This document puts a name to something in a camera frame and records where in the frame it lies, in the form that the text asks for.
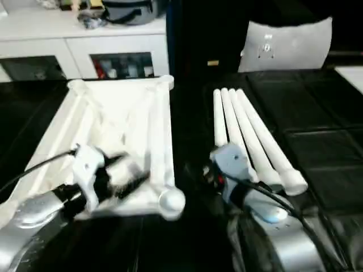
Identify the white plastic table top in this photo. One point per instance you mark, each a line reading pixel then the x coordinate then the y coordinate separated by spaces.
pixel 113 119

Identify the grey bag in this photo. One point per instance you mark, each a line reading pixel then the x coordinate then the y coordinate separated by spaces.
pixel 127 11

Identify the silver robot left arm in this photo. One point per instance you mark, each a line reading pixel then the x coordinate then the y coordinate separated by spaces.
pixel 28 221

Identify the white plastic table leg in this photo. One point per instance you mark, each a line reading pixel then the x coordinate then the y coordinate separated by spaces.
pixel 231 122
pixel 266 141
pixel 249 136
pixel 219 119

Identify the small colourful figurines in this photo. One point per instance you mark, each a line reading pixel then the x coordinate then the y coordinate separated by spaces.
pixel 85 4

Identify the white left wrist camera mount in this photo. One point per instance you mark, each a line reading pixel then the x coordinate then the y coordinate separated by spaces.
pixel 88 164

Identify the black work mat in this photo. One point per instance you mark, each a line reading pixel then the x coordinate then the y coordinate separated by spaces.
pixel 187 243

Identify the white cushion with badge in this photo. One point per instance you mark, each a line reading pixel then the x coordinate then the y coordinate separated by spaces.
pixel 272 45

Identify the white cabinet with glass doors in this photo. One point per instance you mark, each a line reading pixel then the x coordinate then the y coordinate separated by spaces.
pixel 34 31

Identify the black cabinet with yellow label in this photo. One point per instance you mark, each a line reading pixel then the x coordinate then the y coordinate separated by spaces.
pixel 198 34

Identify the cluster of small bottles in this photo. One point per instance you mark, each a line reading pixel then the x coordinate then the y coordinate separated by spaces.
pixel 122 67

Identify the white flat board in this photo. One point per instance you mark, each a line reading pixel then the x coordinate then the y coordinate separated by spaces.
pixel 351 76

